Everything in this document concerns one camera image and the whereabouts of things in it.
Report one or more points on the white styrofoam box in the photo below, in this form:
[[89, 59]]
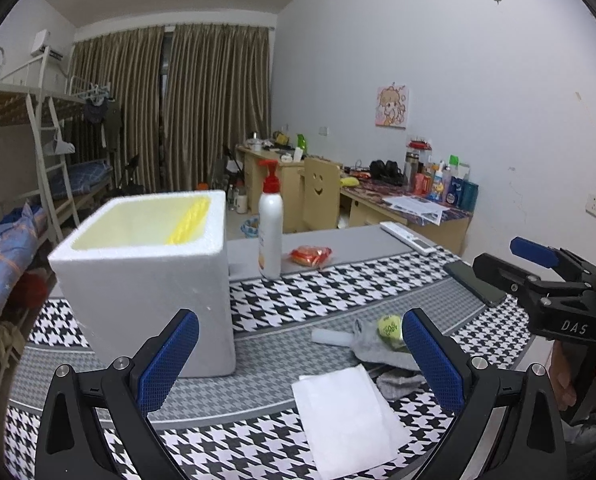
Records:
[[124, 283]]

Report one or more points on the green packaged soft ball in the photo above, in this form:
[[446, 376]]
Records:
[[390, 329]]

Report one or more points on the yellow foam fruit net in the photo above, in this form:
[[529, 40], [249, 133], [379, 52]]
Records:
[[192, 222]]

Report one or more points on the white tissue sheet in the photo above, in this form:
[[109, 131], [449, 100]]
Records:
[[349, 425]]

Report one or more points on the white remote control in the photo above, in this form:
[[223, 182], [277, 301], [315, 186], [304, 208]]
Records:
[[407, 237]]

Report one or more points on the white air conditioner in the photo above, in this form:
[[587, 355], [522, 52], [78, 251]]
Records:
[[41, 44]]

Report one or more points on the white thermos jug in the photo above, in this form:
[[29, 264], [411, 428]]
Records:
[[242, 204]]

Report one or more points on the black phone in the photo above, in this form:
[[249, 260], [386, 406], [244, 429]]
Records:
[[465, 275]]

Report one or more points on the red snack packet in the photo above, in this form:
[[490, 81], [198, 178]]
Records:
[[310, 256]]

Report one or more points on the white metal bunk bed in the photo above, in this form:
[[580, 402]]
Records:
[[29, 98]]

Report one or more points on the brown curtains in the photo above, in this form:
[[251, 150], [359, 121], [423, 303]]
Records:
[[183, 96]]

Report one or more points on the white bottle red pump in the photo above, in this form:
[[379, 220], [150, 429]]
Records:
[[271, 220]]

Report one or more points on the blue plaid quilt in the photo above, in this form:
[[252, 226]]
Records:
[[20, 233]]

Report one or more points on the wooden desk with drawers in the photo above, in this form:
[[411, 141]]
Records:
[[365, 204]]

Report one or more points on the blue floor basin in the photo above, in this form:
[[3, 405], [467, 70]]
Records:
[[250, 227]]

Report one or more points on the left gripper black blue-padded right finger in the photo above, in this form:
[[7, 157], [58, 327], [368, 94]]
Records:
[[529, 443]]

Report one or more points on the grey sock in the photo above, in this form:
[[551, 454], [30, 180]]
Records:
[[402, 376]]

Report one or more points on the houndstooth table cloth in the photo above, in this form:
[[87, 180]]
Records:
[[245, 425]]

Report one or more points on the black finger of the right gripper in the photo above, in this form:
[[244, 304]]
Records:
[[517, 282]]

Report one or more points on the person's right hand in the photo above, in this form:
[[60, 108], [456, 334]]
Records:
[[572, 372]]

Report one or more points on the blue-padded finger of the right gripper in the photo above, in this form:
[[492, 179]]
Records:
[[534, 252]]

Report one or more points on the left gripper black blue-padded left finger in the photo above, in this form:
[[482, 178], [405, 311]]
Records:
[[71, 443]]

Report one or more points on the anime wall poster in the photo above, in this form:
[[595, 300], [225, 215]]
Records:
[[392, 107]]

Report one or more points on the wooden smiley chair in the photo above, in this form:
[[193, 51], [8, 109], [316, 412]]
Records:
[[321, 194]]

